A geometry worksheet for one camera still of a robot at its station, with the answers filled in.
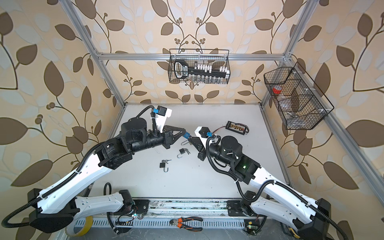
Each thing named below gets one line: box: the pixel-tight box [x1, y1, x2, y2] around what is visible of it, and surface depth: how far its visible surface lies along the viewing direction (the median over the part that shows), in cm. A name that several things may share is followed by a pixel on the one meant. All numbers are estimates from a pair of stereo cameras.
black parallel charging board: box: [225, 120, 250, 135], surface depth 107 cm
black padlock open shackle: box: [159, 162, 169, 173], surface depth 91 cm
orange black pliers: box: [169, 216, 203, 232], surface depth 71 cm
